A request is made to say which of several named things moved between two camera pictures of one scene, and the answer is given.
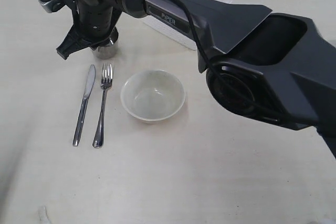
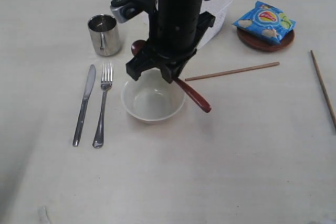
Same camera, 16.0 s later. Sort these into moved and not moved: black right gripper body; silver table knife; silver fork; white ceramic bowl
Moved: black right gripper body
Not moved: white ceramic bowl; silver table knife; silver fork
